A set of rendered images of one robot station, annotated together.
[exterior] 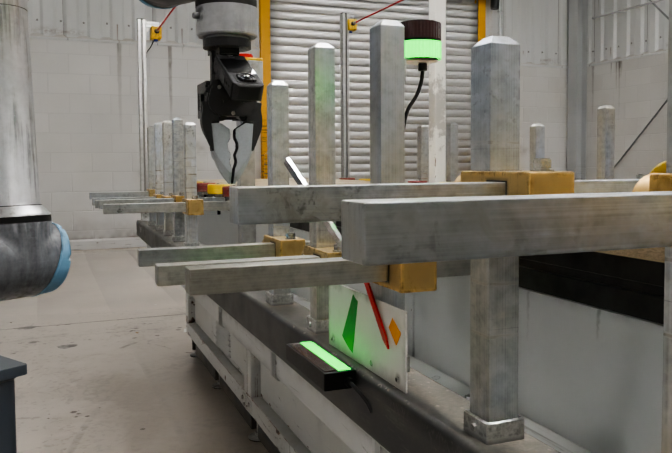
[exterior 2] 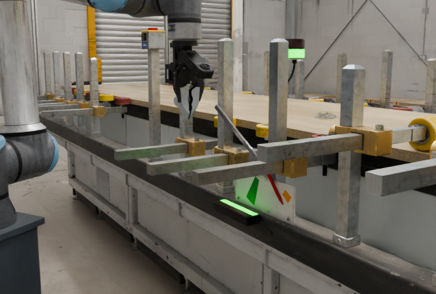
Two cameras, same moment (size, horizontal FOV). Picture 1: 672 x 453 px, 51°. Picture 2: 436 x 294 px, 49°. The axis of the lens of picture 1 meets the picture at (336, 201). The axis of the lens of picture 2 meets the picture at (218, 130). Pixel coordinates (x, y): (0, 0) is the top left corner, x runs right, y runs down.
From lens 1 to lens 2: 0.43 m
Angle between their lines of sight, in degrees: 12
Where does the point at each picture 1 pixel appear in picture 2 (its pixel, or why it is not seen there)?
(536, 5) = not seen: outside the picture
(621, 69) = (319, 5)
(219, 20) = (185, 32)
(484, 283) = (346, 177)
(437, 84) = (237, 32)
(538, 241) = (425, 182)
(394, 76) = (283, 68)
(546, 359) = not seen: hidden behind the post
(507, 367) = (355, 213)
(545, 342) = not seen: hidden behind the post
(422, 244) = (396, 187)
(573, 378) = (364, 213)
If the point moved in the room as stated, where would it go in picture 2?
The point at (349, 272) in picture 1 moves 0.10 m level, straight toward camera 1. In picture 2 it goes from (266, 169) to (278, 178)
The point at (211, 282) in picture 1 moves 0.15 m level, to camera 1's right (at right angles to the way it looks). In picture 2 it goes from (207, 178) to (270, 175)
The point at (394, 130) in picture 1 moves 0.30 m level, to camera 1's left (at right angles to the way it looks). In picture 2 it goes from (283, 95) to (167, 97)
